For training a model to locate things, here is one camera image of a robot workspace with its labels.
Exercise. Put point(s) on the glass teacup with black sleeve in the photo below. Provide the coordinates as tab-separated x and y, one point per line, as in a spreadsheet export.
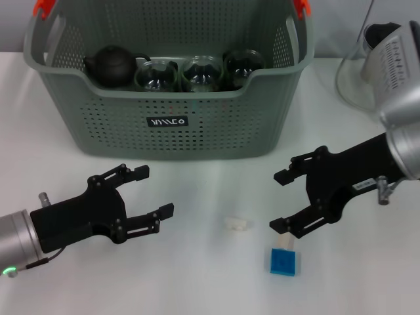
243	67
154	77
200	73

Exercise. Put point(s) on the translucent white toy brick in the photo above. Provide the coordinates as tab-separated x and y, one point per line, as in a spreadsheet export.
285	242

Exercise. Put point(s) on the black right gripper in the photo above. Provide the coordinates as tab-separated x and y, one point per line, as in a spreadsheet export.
354	167

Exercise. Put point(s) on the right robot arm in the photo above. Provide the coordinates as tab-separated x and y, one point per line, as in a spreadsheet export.
407	151

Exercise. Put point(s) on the blue square toy brick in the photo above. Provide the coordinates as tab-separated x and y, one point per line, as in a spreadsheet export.
283	261

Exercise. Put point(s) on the black clay teapot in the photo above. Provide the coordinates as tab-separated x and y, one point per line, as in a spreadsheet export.
111	65

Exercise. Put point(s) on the grey perforated plastic storage bin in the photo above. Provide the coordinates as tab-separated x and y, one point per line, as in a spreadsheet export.
213	131

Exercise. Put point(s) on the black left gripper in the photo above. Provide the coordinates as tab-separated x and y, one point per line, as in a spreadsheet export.
75	220

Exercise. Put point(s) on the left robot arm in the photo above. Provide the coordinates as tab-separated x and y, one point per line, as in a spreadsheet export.
16	239

